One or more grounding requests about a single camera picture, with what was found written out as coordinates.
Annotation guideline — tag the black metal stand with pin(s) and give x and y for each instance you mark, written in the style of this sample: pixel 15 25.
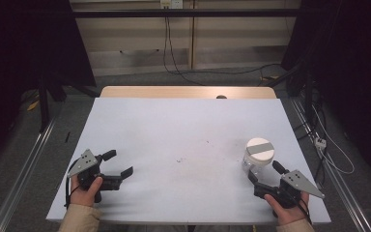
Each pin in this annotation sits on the black metal stand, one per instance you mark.
pixel 44 103

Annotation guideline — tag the person's left hand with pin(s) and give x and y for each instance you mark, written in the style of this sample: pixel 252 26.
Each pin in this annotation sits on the person's left hand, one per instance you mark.
pixel 82 197

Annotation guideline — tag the black curtain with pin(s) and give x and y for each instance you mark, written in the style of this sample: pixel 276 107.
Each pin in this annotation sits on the black curtain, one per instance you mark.
pixel 351 64
pixel 25 48

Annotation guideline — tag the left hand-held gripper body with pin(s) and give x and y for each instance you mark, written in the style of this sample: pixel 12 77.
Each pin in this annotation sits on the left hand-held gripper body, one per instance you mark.
pixel 88 167

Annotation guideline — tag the silver metal floor rail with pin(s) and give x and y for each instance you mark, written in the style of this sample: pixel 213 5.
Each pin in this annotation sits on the silver metal floor rail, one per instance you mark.
pixel 22 174
pixel 335 174

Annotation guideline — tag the white wall socket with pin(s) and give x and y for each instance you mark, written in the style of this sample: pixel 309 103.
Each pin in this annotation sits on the white wall socket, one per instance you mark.
pixel 171 4

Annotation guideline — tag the black horizontal bar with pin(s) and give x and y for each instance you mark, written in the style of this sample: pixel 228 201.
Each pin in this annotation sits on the black horizontal bar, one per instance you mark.
pixel 186 13

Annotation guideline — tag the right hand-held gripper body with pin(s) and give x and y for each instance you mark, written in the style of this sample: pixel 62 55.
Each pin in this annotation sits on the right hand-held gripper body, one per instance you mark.
pixel 298 183

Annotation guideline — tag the white power strip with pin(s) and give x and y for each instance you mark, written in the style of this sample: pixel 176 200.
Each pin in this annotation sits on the white power strip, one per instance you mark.
pixel 320 143

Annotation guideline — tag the person's right hand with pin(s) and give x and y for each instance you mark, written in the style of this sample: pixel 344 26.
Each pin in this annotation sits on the person's right hand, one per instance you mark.
pixel 291 216

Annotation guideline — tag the dark round table grommet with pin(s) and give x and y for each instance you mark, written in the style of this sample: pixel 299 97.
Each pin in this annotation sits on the dark round table grommet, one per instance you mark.
pixel 221 96

